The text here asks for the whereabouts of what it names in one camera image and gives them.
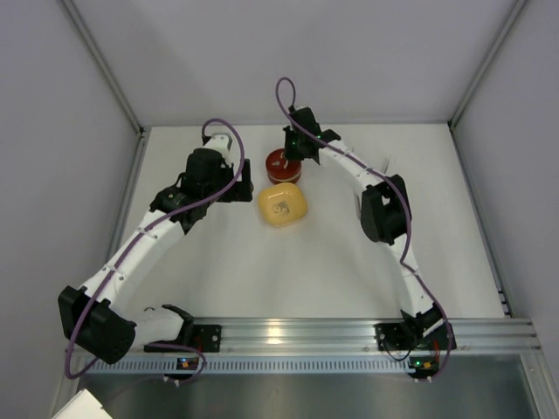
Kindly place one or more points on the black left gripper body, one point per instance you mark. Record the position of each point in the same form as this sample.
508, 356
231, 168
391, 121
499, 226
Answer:
244, 182

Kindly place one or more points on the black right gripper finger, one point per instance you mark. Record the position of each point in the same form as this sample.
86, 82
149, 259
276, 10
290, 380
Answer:
316, 159
287, 162

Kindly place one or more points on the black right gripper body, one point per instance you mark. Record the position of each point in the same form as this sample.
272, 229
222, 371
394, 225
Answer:
295, 149

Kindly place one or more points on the red round lid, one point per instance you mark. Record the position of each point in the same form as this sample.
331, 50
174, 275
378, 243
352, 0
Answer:
275, 157

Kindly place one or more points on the yellow lunch box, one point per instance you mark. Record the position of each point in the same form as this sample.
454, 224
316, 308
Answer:
282, 203

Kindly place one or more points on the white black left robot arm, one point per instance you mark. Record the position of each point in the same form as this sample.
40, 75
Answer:
94, 316

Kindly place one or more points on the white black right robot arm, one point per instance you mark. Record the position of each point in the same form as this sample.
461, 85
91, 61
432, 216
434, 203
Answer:
385, 218

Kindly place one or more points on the white box corner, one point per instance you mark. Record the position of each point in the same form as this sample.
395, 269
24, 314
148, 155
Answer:
82, 406

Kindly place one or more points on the aluminium mounting rail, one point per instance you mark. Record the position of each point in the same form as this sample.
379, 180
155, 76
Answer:
243, 336

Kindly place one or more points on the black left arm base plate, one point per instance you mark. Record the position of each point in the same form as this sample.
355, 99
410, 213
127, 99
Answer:
202, 338

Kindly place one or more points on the slotted grey cable duct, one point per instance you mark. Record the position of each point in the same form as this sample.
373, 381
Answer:
167, 364

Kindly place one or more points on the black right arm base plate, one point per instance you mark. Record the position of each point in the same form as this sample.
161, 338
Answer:
399, 337

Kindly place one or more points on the left aluminium frame post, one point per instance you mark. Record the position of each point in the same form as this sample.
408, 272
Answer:
86, 37

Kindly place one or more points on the aluminium frame post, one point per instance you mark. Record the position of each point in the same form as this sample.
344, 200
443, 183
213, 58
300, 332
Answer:
86, 37
488, 59

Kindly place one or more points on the right aluminium frame post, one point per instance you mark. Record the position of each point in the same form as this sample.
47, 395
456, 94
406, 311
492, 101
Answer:
488, 59

